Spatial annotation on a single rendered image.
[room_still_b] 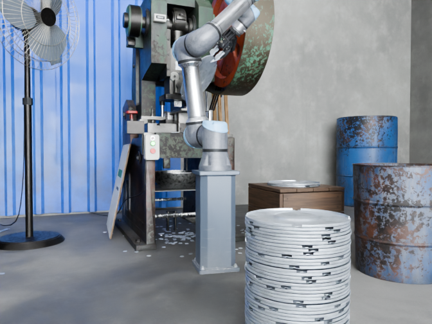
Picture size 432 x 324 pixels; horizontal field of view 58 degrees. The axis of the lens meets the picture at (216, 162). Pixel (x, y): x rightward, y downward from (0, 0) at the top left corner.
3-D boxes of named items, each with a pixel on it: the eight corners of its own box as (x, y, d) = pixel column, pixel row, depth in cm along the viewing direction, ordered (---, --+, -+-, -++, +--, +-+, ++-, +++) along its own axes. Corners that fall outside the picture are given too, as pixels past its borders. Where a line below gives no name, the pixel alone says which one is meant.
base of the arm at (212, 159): (235, 170, 175) (235, 148, 174) (202, 171, 171) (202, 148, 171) (226, 169, 189) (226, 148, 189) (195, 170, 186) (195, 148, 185)
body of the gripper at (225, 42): (213, 40, 206) (228, 23, 204) (217, 45, 215) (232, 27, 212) (222, 50, 205) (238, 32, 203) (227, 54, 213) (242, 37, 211)
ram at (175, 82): (195, 94, 240) (195, 45, 239) (171, 92, 234) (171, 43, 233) (186, 98, 256) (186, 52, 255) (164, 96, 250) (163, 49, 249)
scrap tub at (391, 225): (477, 278, 164) (479, 164, 163) (403, 292, 149) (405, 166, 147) (397, 254, 203) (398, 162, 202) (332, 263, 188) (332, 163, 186)
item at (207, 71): (179, 79, 199) (177, 78, 200) (184, 110, 226) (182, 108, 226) (216, 45, 208) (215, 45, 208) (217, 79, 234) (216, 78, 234)
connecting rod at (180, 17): (191, 60, 241) (191, 4, 240) (171, 58, 236) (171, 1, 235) (181, 67, 260) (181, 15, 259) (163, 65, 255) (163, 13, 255)
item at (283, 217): (343, 211, 122) (343, 209, 122) (358, 230, 94) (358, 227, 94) (251, 209, 128) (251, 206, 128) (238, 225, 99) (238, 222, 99)
